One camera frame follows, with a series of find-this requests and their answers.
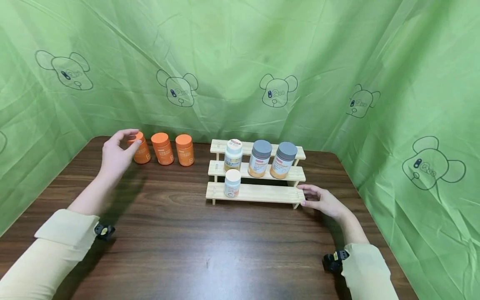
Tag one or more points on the person's right forearm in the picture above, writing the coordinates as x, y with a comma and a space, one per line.
363, 262

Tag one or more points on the orange pill bottle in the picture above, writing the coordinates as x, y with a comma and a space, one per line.
143, 155
162, 149
185, 150

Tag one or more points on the person's left fingers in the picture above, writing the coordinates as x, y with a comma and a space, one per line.
127, 133

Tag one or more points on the tall white pill bottle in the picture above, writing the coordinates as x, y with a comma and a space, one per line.
233, 156

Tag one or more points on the person's left hand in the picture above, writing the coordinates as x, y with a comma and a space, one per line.
114, 156

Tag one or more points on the person's left forearm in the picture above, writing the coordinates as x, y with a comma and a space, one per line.
56, 246

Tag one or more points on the three-tier wooden shelf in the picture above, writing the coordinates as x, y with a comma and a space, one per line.
262, 193

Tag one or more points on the person's right hand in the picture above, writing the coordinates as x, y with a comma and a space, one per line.
326, 202

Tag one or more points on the small white pill bottle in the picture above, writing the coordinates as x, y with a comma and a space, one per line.
232, 184

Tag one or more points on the black wrist band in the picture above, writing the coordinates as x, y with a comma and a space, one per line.
104, 231
335, 261

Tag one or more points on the person's right thumb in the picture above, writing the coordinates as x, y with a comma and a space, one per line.
309, 203

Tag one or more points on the grey-capped pill bottle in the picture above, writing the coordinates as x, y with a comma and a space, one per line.
283, 161
259, 159

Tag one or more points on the person's left thumb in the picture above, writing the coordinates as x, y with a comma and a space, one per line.
137, 145

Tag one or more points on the person's right fingers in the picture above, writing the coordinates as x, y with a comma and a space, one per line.
308, 190

